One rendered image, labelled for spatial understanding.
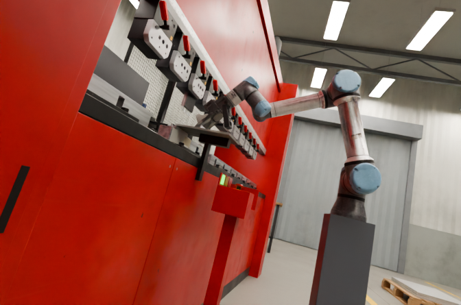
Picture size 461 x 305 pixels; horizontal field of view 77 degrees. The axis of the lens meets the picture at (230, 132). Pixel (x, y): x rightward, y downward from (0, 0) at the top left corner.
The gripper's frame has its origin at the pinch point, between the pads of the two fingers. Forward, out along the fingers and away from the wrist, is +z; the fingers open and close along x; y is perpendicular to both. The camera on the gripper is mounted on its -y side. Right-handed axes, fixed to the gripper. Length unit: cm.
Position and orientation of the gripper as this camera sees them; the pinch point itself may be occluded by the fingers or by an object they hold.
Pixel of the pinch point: (199, 129)
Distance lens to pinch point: 139.2
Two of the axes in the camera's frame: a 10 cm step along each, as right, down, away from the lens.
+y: -5.5, -7.4, 4.0
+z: -7.9, 6.1, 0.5
